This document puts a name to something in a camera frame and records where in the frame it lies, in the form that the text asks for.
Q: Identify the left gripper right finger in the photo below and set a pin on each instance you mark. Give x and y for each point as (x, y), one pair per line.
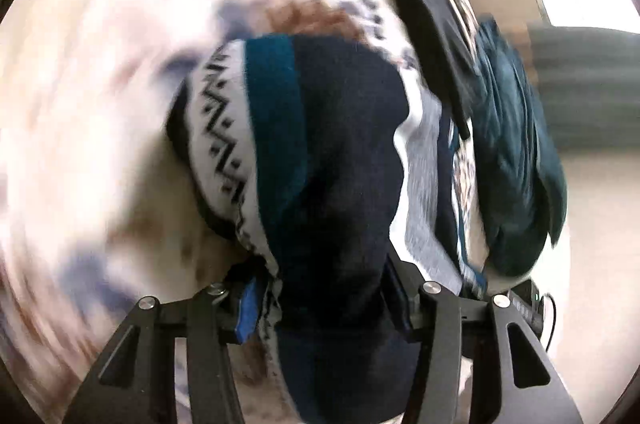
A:
(513, 378)

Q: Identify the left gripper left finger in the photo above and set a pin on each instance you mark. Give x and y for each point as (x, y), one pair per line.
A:
(133, 380)

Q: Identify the navy grey striped sweater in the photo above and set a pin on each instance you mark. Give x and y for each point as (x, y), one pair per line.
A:
(323, 157)

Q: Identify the teal velvet quilt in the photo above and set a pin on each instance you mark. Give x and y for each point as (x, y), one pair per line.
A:
(520, 178)

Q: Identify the floral cream bed blanket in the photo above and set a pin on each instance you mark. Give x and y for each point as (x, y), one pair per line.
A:
(96, 209)

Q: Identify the right blue-grey curtain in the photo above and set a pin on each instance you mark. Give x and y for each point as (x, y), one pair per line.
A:
(588, 83)

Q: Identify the dark folded garment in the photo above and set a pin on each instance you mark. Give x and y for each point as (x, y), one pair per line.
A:
(443, 53)

